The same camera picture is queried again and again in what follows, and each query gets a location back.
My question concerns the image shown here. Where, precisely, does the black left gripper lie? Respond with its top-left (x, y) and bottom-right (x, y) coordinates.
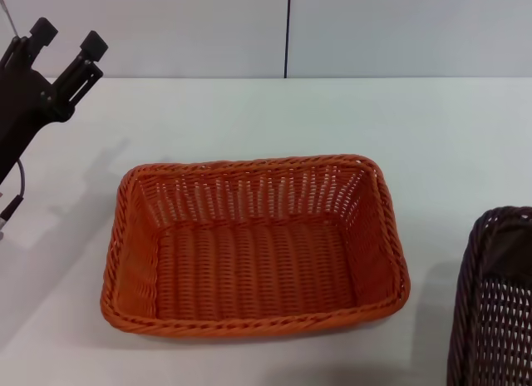
top-left (0, 17), bottom-right (111, 184)

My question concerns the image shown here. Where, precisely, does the orange woven plastic basket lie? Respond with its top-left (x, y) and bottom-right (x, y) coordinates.
top-left (100, 153), bottom-right (413, 339)

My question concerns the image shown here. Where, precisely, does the dark brown woven plastic basket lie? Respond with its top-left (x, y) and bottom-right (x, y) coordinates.
top-left (446, 205), bottom-right (532, 386)

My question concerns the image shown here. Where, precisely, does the grey left gripper cable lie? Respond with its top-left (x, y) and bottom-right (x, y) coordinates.
top-left (0, 158), bottom-right (27, 234)

